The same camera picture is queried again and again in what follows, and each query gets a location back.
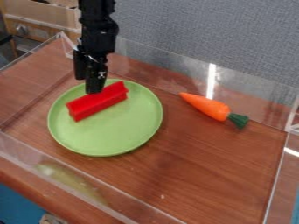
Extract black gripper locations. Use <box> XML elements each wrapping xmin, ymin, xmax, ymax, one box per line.
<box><xmin>73</xmin><ymin>20</ymin><xmax>119</xmax><ymax>94</ymax></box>

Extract red rectangular block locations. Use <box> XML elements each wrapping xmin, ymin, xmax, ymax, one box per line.
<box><xmin>65</xmin><ymin>80</ymin><xmax>128</xmax><ymax>122</ymax></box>

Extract green round plate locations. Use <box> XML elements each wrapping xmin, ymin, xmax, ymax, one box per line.
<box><xmin>46</xmin><ymin>80</ymin><xmax>164</xmax><ymax>157</ymax></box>

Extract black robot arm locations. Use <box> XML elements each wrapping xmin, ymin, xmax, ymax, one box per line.
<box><xmin>73</xmin><ymin>0</ymin><xmax>119</xmax><ymax>94</ymax></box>

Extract cardboard box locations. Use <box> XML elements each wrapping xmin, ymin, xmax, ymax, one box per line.
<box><xmin>0</xmin><ymin>0</ymin><xmax>80</xmax><ymax>29</ymax></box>

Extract clear acrylic tray walls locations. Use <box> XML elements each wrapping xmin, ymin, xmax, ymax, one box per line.
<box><xmin>0</xmin><ymin>36</ymin><xmax>299</xmax><ymax>224</ymax></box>

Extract orange toy carrot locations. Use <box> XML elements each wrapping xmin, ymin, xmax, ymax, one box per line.
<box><xmin>180</xmin><ymin>92</ymin><xmax>248</xmax><ymax>129</ymax></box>

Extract clear acrylic corner bracket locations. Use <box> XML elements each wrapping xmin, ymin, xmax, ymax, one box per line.
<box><xmin>57</xmin><ymin>31</ymin><xmax>77</xmax><ymax>60</ymax></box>

